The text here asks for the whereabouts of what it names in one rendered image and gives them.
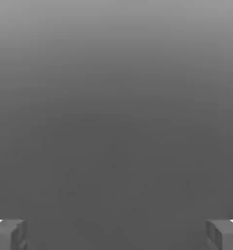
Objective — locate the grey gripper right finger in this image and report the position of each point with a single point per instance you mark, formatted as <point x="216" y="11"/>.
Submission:
<point x="228" y="237"/>

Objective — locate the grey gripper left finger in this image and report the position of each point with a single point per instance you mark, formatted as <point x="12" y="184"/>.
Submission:
<point x="4" y="237"/>

